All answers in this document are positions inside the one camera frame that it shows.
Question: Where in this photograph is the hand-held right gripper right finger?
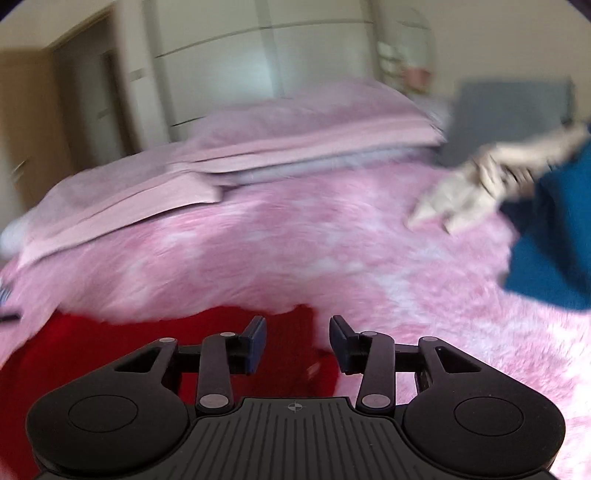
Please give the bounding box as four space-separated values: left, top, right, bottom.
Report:
329 315 483 413

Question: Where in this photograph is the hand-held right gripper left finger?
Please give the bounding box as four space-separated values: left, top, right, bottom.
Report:
113 316 267 415

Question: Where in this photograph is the red garment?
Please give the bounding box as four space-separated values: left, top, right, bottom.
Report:
0 302 340 480

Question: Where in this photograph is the pink fuzzy blanket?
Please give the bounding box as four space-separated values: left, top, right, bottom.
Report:
0 161 591 480

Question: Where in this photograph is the beige garment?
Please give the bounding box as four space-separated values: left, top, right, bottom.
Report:
405 124 590 234

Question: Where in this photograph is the pale pink pillow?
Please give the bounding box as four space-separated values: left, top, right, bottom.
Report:
173 78 448 175
14 173 226 269

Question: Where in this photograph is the blue garment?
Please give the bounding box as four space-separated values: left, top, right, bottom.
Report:
501 138 591 315

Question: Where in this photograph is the white wardrobe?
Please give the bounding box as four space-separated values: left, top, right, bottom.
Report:
115 0 385 145

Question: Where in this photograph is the grey headboard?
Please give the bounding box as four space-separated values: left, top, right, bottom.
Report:
438 78 578 171

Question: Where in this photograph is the wooden door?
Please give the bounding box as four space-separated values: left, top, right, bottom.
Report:
0 9 139 210

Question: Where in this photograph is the wall niche shelf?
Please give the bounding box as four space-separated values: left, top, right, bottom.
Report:
374 4 439 94

